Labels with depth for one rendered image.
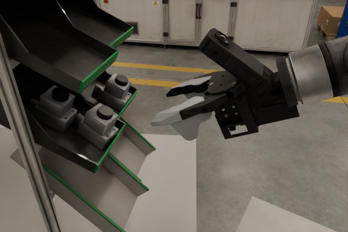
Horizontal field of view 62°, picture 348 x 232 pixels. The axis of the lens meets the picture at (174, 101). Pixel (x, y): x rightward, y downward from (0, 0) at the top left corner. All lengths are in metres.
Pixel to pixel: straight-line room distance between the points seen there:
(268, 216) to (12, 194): 0.77
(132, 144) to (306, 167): 1.82
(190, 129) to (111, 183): 0.33
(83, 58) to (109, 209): 0.34
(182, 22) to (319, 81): 3.95
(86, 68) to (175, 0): 3.79
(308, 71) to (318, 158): 2.21
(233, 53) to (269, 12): 3.83
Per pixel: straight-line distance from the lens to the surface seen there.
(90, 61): 0.52
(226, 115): 0.44
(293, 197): 2.21
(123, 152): 0.81
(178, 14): 4.29
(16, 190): 1.06
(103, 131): 0.54
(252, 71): 0.41
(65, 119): 0.56
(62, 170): 0.67
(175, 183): 0.96
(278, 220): 0.92
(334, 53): 0.41
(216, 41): 0.40
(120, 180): 0.74
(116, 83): 0.66
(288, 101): 0.42
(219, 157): 2.37
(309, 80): 0.40
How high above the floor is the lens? 1.56
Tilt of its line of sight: 31 degrees down
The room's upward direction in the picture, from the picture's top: straight up
